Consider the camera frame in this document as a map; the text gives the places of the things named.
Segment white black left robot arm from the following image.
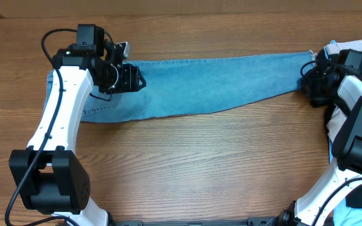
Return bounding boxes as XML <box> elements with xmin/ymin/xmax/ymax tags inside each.
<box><xmin>6</xmin><ymin>40</ymin><xmax>146</xmax><ymax>225</ymax></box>

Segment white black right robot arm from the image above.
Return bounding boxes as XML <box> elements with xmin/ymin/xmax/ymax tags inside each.
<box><xmin>274</xmin><ymin>49</ymin><xmax>362</xmax><ymax>225</ymax></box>

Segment light blue denim jeans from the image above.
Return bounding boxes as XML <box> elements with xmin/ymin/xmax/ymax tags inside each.
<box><xmin>44</xmin><ymin>50</ymin><xmax>319</xmax><ymax>124</ymax></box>

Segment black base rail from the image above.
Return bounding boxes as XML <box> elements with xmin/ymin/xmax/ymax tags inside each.
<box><xmin>108</xmin><ymin>217</ymin><xmax>287</xmax><ymax>226</ymax></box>

